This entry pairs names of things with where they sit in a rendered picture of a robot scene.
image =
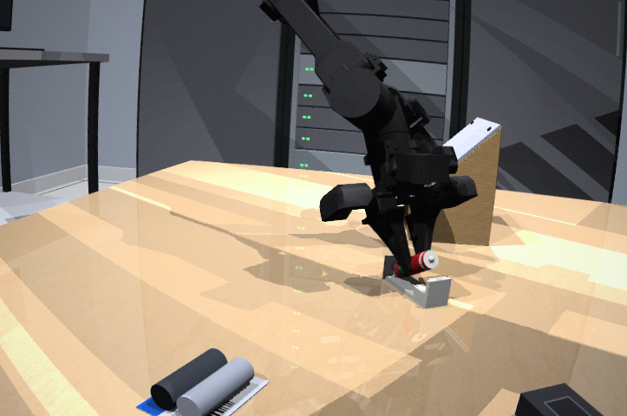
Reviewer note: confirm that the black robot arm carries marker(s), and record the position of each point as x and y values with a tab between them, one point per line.
354	88

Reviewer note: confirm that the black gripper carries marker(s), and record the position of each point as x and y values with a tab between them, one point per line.
384	216

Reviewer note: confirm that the red and green battery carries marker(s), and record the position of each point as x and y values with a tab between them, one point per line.
419	263

